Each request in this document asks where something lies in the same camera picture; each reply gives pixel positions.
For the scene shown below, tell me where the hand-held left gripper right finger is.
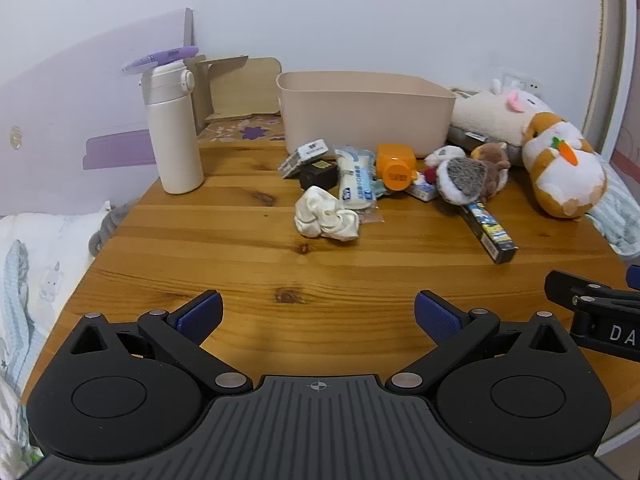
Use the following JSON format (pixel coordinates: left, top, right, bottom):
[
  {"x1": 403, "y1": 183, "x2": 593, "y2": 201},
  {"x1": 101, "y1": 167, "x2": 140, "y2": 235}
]
[{"x1": 387, "y1": 290, "x2": 571, "y2": 393}]

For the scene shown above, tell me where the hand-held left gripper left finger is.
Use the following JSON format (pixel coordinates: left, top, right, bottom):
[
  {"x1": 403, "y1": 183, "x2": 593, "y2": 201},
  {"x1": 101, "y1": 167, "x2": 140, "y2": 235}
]
[{"x1": 67, "y1": 290, "x2": 253, "y2": 396}]

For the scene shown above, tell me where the small white and red plush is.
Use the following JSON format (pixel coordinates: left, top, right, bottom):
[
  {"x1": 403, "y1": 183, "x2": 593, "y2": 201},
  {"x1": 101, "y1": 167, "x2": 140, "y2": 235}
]
[{"x1": 424, "y1": 146, "x2": 468, "y2": 183}]

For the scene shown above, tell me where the white tissue packet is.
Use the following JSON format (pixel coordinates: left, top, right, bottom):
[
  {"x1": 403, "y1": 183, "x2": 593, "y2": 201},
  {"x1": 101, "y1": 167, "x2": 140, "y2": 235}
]
[{"x1": 332, "y1": 146, "x2": 378, "y2": 208}]

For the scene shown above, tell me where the small striped box white label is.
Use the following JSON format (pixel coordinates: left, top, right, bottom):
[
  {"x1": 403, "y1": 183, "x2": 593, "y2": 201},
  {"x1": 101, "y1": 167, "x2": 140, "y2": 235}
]
[{"x1": 278, "y1": 140, "x2": 328, "y2": 179}]

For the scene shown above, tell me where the beige plastic container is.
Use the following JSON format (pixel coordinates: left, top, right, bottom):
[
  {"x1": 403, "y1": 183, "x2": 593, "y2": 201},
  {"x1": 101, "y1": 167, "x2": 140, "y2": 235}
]
[{"x1": 276, "y1": 71, "x2": 457, "y2": 158}]

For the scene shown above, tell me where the light blue blanket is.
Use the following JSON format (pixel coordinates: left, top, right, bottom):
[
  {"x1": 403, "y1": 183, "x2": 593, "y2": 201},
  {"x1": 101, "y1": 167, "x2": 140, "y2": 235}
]
[{"x1": 585, "y1": 152, "x2": 640, "y2": 261}]

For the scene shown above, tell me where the long dark printed box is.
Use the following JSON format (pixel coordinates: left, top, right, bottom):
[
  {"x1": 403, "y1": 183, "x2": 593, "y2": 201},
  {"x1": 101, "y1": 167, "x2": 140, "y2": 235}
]
[{"x1": 460, "y1": 201, "x2": 517, "y2": 264}]

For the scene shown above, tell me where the orange hamster plush with carrot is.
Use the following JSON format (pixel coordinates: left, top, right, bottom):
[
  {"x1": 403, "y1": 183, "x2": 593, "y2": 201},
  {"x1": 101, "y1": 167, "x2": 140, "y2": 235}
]
[{"x1": 521, "y1": 111, "x2": 609, "y2": 219}]

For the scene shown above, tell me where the pink cardboard box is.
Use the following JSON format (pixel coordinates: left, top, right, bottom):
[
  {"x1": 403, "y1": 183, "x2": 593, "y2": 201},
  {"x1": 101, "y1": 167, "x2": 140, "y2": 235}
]
[{"x1": 610, "y1": 125, "x2": 640, "y2": 186}]

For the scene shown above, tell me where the grey cloth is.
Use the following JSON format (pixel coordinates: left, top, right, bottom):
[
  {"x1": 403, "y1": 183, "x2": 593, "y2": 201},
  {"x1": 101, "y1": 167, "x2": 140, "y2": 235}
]
[{"x1": 87, "y1": 200, "x2": 138, "y2": 260}]

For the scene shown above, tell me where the small white and blue box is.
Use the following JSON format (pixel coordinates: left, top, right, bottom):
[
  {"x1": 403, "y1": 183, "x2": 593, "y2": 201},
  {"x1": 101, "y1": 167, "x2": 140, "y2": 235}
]
[{"x1": 405, "y1": 180, "x2": 443, "y2": 203}]

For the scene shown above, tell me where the grey hedgehog plush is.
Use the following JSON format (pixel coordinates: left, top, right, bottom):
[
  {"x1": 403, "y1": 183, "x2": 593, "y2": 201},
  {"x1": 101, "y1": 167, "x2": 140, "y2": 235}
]
[{"x1": 435, "y1": 156, "x2": 488, "y2": 206}]

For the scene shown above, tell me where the small brown plush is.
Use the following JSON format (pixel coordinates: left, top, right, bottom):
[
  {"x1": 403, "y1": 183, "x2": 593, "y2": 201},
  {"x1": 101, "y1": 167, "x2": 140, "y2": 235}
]
[{"x1": 470, "y1": 142, "x2": 512, "y2": 201}]

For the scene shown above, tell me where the white satin scrunchie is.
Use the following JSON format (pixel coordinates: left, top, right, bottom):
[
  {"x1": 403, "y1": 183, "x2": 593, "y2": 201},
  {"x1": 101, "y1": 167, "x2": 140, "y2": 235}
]
[{"x1": 293, "y1": 186, "x2": 361, "y2": 243}]

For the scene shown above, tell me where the orange bottle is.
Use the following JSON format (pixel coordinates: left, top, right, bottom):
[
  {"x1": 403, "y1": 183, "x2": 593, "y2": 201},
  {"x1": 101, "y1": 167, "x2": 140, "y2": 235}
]
[{"x1": 376, "y1": 143, "x2": 417, "y2": 192}]

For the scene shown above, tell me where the white printed bedding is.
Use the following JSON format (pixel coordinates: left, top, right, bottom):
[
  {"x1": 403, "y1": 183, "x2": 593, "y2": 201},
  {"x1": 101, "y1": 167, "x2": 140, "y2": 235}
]
[{"x1": 0, "y1": 200, "x2": 113, "y2": 480}]

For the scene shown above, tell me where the white insulated bottle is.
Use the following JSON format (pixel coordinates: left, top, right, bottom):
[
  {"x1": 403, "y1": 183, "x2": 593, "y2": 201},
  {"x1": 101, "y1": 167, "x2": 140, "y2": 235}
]
[{"x1": 140, "y1": 62, "x2": 205, "y2": 195}]

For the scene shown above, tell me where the small black box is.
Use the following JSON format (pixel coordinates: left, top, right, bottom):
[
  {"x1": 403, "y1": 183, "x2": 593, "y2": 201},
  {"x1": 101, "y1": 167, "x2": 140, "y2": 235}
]
[{"x1": 299, "y1": 159, "x2": 339, "y2": 192}]

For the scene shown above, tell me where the floral patterned cloth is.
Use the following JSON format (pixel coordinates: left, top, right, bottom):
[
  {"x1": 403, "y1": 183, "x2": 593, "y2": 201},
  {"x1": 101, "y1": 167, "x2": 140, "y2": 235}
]
[{"x1": 197, "y1": 114, "x2": 287, "y2": 143}]

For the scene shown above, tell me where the white cow plush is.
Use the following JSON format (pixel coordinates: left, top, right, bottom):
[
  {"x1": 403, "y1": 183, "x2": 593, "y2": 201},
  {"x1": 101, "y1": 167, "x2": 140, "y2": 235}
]
[{"x1": 447, "y1": 80, "x2": 558, "y2": 153}]

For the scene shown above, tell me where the purple pen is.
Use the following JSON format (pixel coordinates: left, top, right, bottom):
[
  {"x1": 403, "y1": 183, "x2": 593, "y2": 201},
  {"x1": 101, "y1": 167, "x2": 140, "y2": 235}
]
[{"x1": 121, "y1": 46, "x2": 199, "y2": 73}]

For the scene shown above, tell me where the white wall socket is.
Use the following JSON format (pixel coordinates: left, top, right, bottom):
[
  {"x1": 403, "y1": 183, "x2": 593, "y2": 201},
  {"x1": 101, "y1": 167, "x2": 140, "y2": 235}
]
[{"x1": 502, "y1": 72, "x2": 543, "y2": 101}]

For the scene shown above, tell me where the wooden frame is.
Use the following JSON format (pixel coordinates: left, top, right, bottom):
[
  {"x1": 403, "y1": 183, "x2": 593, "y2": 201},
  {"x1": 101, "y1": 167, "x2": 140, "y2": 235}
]
[{"x1": 580, "y1": 0, "x2": 640, "y2": 161}]

